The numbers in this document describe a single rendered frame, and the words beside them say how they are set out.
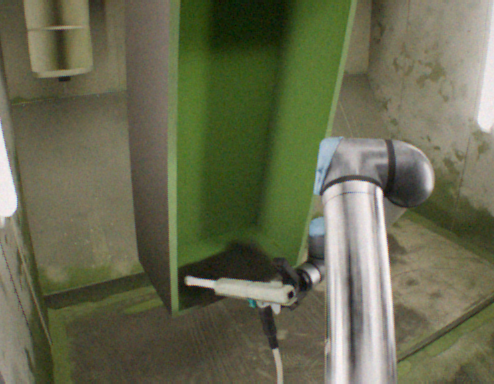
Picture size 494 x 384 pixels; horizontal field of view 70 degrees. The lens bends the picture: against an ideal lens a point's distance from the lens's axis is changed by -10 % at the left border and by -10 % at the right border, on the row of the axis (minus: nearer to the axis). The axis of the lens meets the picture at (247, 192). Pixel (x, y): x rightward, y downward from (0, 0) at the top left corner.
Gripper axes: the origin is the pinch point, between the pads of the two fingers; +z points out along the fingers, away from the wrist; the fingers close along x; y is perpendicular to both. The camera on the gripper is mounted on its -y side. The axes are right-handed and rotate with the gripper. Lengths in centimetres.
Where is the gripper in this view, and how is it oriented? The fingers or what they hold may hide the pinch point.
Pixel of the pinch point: (259, 301)
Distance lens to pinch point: 116.6
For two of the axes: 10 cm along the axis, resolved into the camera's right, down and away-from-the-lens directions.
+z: -6.8, 2.5, -6.9
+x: -7.0, 0.8, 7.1
